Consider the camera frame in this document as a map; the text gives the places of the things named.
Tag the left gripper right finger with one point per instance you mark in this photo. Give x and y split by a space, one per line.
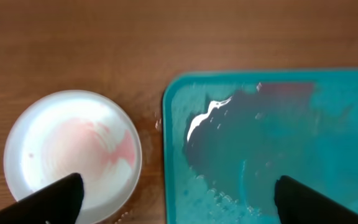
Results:
296 203

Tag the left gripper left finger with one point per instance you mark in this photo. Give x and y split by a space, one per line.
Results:
59 202

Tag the light blue plate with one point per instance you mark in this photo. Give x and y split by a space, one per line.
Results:
75 131

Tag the teal plastic tray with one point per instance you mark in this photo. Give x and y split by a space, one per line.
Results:
229 136

